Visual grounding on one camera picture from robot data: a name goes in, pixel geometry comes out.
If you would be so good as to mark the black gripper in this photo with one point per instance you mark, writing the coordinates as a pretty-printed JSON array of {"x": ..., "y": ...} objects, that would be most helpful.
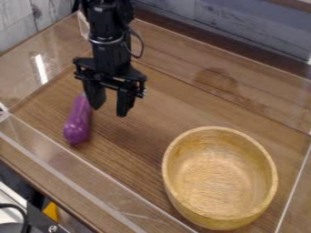
[{"x": 108, "y": 70}]

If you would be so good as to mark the purple toy eggplant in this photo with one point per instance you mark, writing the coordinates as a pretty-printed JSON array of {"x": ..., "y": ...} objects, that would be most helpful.
[{"x": 76, "y": 126}]

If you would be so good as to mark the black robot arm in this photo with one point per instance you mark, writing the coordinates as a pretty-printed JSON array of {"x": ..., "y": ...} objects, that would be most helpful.
[{"x": 108, "y": 18}]

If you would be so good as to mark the brown wooden bowl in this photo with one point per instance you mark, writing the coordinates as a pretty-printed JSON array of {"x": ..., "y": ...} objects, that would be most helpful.
[{"x": 220, "y": 177}]

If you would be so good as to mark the black and yellow device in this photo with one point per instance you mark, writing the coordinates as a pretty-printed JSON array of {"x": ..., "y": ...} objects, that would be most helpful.
[{"x": 20, "y": 217}]

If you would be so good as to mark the clear acrylic corner bracket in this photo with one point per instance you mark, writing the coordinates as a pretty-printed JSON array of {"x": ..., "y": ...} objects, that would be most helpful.
[{"x": 83, "y": 25}]

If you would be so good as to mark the clear acrylic tray enclosure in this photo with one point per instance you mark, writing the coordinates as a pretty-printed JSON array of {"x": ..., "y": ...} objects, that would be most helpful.
[{"x": 107, "y": 181}]

